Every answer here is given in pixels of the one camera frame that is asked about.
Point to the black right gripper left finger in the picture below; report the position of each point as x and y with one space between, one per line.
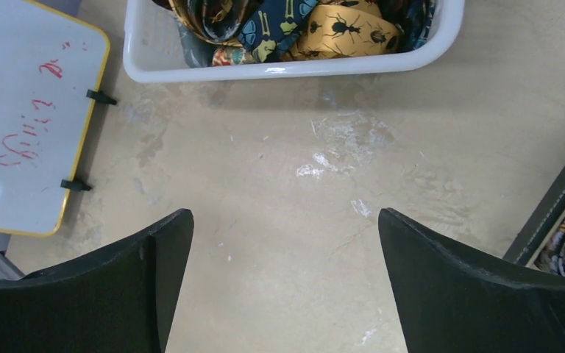
119 298

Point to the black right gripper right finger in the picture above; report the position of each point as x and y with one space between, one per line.
451 297

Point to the navy blue shell pattern tie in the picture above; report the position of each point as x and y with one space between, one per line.
274 27

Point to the black tie display box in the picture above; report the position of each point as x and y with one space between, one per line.
540 225

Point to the white plastic basket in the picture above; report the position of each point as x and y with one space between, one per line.
153 53

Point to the yellow framed whiteboard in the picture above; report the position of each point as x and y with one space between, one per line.
49 61

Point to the dark brown patterned tie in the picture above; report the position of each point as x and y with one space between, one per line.
216 22

